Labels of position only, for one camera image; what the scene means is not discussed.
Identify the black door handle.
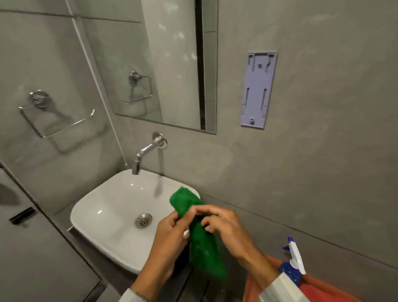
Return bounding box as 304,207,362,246
8,207,36,225

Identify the grey door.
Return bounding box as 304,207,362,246
0,160,108,302

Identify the white ceramic sink basin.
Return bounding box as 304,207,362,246
70,169,201,275

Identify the blue spray bottle white trigger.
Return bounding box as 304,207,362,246
279,237,307,287

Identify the person's left forearm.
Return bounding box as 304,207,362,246
118,270,175,302

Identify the lavender plastic wall bracket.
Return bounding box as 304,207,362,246
240,51,278,130

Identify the person's right hand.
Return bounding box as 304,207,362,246
191,204,259,262

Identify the green cleaning cloth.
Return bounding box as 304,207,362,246
169,186,229,281

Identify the orange plastic bucket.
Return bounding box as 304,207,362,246
243,255,363,302

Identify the chrome wall faucet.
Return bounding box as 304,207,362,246
131,132,168,175

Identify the rectangular wall mirror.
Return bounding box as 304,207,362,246
75,0,218,135

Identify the chrome towel ring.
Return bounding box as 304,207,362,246
19,90,96,139

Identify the dark vanity counter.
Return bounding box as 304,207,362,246
69,227,249,302

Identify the chrome sink drain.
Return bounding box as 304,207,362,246
135,213,153,229

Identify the person's right forearm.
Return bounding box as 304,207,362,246
239,247,309,302

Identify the person's left hand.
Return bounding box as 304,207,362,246
141,205,199,276

